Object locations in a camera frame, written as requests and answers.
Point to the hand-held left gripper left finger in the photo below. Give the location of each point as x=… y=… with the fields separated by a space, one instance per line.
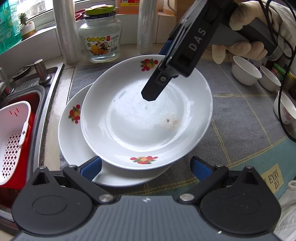
x=92 y=166

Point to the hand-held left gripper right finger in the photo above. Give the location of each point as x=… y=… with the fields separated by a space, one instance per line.
x=200 y=168

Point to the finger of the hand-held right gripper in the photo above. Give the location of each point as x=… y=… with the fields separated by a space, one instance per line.
x=152 y=90
x=167 y=47

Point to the white fruit-print plate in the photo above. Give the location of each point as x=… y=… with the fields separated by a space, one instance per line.
x=71 y=139
x=129 y=120

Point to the white flower-print bowl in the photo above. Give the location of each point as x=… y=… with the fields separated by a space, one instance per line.
x=269 y=80
x=285 y=111
x=245 y=71

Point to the person's right hand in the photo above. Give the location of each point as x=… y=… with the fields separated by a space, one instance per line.
x=245 y=14

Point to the clear plastic wrap roll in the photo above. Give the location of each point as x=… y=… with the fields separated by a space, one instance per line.
x=68 y=32
x=148 y=27

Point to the grey checked dish cloth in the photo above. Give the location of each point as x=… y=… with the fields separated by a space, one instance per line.
x=242 y=129

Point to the orange cooking oil bottle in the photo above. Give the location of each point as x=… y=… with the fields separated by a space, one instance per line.
x=127 y=5

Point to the clear glass jar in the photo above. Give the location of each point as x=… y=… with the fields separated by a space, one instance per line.
x=99 y=37

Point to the red plastic basin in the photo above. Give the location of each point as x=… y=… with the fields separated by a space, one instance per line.
x=38 y=111

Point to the white plastic colander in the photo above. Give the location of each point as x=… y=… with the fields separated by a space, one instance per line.
x=13 y=143

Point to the stainless steel sink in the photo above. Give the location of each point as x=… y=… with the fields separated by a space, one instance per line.
x=53 y=92

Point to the person's light clothing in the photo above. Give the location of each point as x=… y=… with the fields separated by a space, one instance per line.
x=289 y=213

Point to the metal sink knob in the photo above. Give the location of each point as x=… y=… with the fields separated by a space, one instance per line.
x=42 y=71

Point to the metal sink strainer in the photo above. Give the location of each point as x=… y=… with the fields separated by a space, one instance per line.
x=23 y=72

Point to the small potted plant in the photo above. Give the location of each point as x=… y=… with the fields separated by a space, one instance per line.
x=26 y=25

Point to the green carton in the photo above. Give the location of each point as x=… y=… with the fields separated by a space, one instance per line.
x=8 y=25

